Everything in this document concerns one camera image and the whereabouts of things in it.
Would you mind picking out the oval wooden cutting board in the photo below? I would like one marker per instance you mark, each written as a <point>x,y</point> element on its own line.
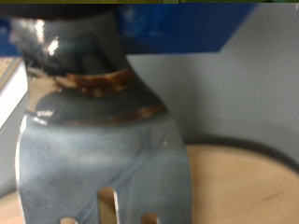
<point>243,186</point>

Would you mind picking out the black spatula with blue block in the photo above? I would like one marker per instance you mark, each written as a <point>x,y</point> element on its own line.
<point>102,161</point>

